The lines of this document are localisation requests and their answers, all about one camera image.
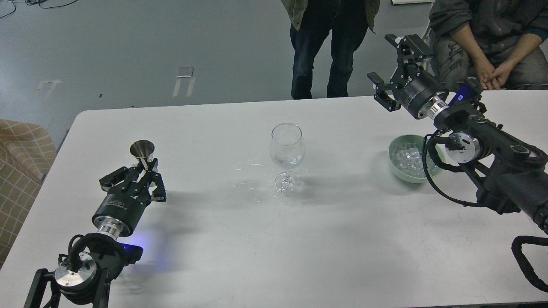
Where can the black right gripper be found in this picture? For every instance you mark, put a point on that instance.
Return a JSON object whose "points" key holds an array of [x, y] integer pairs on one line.
{"points": [[411, 86]]}

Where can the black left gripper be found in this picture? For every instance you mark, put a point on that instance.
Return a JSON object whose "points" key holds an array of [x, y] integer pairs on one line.
{"points": [[126, 200]]}

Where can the steel cocktail jigger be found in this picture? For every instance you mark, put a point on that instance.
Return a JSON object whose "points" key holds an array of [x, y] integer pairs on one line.
{"points": [[143, 150]]}

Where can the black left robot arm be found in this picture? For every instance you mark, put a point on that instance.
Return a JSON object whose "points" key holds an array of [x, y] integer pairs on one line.
{"points": [[93, 261]]}

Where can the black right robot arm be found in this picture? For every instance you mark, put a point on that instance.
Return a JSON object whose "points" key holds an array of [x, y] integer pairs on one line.
{"points": [[509, 174]]}

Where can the clear ice cubes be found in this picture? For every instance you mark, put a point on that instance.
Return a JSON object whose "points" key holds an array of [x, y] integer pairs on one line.
{"points": [[407, 159]]}

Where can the clear wine glass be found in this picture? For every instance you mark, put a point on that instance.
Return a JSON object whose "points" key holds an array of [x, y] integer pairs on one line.
{"points": [[287, 151]]}

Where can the green bowl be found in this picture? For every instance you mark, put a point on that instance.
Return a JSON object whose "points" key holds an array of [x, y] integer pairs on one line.
{"points": [[430, 167]]}

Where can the seated person in grey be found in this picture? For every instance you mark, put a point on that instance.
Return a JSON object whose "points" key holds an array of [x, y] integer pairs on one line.
{"points": [[497, 42]]}

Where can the beige checked cloth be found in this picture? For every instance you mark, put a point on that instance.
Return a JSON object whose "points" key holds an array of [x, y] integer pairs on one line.
{"points": [[26, 156]]}

